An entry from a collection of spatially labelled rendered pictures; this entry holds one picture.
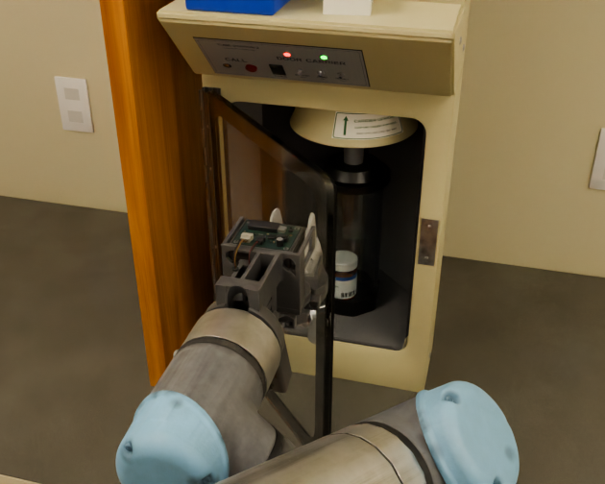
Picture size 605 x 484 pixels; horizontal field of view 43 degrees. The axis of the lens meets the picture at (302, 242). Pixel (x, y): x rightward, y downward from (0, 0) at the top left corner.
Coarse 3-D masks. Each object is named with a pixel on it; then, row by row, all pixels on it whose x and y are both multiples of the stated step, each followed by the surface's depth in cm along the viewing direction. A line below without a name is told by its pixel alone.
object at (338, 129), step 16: (304, 112) 102; (320, 112) 100; (336, 112) 99; (352, 112) 98; (304, 128) 102; (320, 128) 100; (336, 128) 99; (352, 128) 98; (368, 128) 98; (384, 128) 99; (400, 128) 101; (416, 128) 104; (336, 144) 99; (352, 144) 99; (368, 144) 99; (384, 144) 99
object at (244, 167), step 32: (224, 128) 94; (256, 128) 86; (224, 160) 97; (256, 160) 88; (288, 160) 81; (224, 192) 100; (256, 192) 90; (288, 192) 83; (320, 192) 76; (224, 224) 103; (288, 224) 85; (320, 224) 78; (320, 320) 84; (288, 352) 94; (320, 352) 86; (320, 384) 88; (288, 416) 100; (320, 416) 91
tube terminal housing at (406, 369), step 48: (432, 0) 86; (240, 96) 98; (288, 96) 96; (336, 96) 94; (384, 96) 93; (432, 96) 91; (432, 144) 94; (432, 192) 98; (432, 288) 105; (432, 336) 119; (384, 384) 115
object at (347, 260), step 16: (384, 176) 109; (352, 208) 109; (368, 208) 109; (336, 224) 111; (352, 224) 110; (368, 224) 111; (336, 240) 112; (352, 240) 111; (368, 240) 112; (336, 256) 113; (352, 256) 113; (368, 256) 114; (336, 272) 115; (352, 272) 114; (368, 272) 115; (336, 288) 116; (352, 288) 116; (368, 288) 117
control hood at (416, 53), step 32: (320, 0) 86; (384, 0) 86; (192, 32) 84; (224, 32) 83; (256, 32) 82; (288, 32) 80; (320, 32) 79; (352, 32) 78; (384, 32) 77; (416, 32) 76; (448, 32) 76; (192, 64) 93; (384, 64) 83; (416, 64) 82; (448, 64) 81
